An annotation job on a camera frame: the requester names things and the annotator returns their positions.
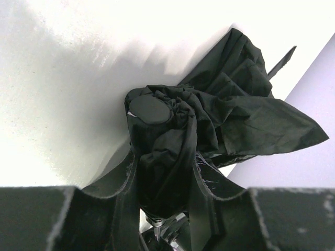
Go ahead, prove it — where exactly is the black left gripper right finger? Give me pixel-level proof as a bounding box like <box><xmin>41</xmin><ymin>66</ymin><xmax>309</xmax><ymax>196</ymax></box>
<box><xmin>188</xmin><ymin>154</ymin><xmax>334</xmax><ymax>250</ymax></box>

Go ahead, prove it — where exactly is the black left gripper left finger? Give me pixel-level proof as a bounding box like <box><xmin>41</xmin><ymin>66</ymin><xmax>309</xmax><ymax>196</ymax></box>
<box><xmin>1</xmin><ymin>153</ymin><xmax>139</xmax><ymax>250</ymax></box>

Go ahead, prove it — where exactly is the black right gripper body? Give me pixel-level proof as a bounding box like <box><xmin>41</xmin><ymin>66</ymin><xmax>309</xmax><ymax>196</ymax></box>
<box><xmin>138</xmin><ymin>211</ymin><xmax>191</xmax><ymax>250</ymax></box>

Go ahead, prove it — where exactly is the black folding umbrella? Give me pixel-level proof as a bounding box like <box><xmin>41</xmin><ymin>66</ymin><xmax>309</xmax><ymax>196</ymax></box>
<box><xmin>123</xmin><ymin>27</ymin><xmax>330</xmax><ymax>218</ymax></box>

